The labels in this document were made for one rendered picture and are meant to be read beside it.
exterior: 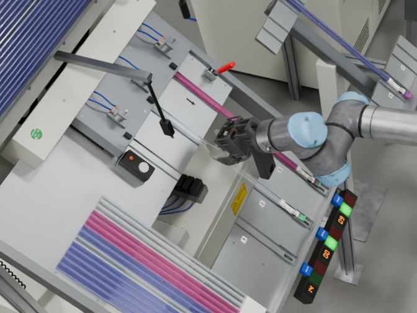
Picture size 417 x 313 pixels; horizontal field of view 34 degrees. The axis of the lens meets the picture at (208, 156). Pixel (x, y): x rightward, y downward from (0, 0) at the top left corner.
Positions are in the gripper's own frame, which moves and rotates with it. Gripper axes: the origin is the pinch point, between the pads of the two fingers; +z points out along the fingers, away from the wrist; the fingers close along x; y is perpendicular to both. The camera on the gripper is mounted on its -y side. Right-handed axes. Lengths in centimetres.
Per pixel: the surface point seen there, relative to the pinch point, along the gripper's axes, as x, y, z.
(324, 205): -6.1, -31.4, -8.5
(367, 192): -57, -88, 38
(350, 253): -22, -78, 23
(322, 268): 7.4, -40.4, -7.5
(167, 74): -6.0, 22.1, 0.2
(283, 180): -6.0, -19.7, -3.5
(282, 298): 21.9, -31.3, -8.5
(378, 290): -20, -98, 24
